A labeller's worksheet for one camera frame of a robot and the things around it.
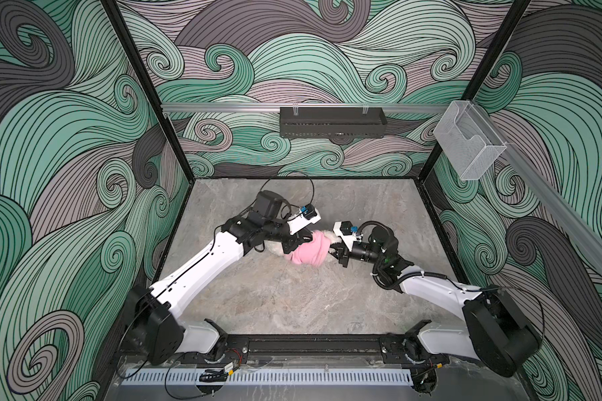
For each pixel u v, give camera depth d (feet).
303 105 3.10
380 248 2.02
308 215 2.00
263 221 1.87
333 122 3.24
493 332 1.35
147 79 2.82
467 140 2.59
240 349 2.39
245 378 2.29
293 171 4.01
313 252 2.32
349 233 2.15
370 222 1.93
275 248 2.39
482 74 2.76
